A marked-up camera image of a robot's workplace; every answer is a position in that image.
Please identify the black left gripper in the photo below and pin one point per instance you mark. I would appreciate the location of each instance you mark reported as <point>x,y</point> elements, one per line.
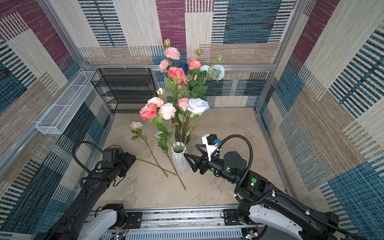
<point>129,159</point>

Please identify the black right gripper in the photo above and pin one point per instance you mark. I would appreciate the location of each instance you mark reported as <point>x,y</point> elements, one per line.
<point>204,161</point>

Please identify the white ribbed ceramic vase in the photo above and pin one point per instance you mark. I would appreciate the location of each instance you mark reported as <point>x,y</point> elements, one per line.
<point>180,163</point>

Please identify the cream white rose stem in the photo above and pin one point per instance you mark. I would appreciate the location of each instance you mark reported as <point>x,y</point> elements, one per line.
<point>138,134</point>

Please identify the red ribbed glass vase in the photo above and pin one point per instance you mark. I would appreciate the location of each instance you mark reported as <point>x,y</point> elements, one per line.
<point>181,134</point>

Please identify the coral pink rose stem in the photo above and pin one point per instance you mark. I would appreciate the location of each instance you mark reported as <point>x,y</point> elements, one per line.
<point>159,115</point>

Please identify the large pale pink rose stem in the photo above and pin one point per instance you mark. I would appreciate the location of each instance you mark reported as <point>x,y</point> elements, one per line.
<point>182,115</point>

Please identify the eucalyptus and pale flower stem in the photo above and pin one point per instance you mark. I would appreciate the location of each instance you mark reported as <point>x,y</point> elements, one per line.
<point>215,71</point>

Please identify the magenta rose stem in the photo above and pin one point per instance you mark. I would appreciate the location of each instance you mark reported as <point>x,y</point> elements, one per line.
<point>178,76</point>

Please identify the blue artificial rose stem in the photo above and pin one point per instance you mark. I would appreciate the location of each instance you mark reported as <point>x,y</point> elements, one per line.
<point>185,67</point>

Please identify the pink rose stem with bud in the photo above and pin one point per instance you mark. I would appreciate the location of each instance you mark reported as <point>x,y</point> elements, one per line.
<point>195,63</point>

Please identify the pink carnation stem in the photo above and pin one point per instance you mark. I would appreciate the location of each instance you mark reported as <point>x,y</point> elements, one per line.
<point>172,54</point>

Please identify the cream double rose stem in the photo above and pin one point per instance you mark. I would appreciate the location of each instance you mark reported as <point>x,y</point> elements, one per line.
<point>158,100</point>

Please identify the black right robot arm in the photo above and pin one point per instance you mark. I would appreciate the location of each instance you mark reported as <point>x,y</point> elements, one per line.
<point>263,202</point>

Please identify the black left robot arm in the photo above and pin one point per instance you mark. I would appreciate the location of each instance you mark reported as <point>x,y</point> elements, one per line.
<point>115,163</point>

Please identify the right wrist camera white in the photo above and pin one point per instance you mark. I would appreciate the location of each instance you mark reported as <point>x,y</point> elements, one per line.
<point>212,143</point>

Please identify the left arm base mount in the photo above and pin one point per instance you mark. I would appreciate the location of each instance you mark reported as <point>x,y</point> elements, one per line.
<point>124,220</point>

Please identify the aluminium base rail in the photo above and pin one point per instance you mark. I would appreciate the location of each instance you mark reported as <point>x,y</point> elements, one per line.
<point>217,222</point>

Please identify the black wire mesh shelf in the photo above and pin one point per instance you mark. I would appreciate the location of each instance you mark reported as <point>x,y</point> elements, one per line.
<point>124,90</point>

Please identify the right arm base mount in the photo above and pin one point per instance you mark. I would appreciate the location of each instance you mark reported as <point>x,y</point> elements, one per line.
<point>237,216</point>

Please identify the white wire mesh tray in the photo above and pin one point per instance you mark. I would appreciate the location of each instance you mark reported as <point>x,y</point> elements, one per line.
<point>59,116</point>

